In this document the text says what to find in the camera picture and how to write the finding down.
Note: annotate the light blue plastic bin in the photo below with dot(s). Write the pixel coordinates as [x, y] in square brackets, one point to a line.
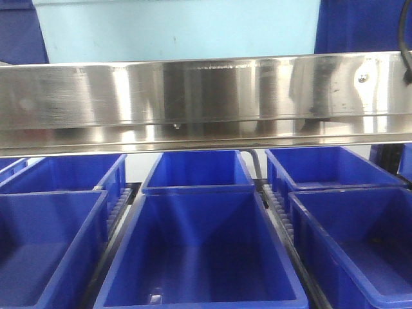
[100, 31]

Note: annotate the blue bin rear middle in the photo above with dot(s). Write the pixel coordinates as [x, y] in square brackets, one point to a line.
[198, 171]

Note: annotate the blue bin lower middle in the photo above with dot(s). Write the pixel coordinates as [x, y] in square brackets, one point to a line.
[201, 250]

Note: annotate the white roller track right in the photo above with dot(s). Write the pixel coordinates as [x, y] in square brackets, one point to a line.
[277, 210]

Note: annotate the white roller track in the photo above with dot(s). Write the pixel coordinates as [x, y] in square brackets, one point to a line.
[118, 209]
[277, 210]

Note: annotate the blue bin rear right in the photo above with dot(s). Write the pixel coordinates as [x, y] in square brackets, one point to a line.
[291, 169]

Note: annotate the white roller track left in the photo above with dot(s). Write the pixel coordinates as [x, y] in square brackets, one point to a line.
[118, 209]

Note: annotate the blue bin rear left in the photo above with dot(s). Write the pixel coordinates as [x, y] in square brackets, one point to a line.
[72, 173]

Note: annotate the blue bin lower right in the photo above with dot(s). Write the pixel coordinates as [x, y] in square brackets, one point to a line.
[356, 243]

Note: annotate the blue bin lower left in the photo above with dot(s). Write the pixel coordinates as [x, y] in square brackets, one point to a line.
[51, 243]

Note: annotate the blue bin upper right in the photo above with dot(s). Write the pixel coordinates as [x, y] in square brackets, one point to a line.
[358, 26]

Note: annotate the blue bin far right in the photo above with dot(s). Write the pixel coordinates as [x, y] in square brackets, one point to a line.
[405, 166]

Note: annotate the blue bin upper left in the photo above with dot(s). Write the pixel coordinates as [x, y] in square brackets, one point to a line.
[21, 37]

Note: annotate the stainless steel shelf rail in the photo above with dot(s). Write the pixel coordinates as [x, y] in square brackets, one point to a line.
[240, 103]

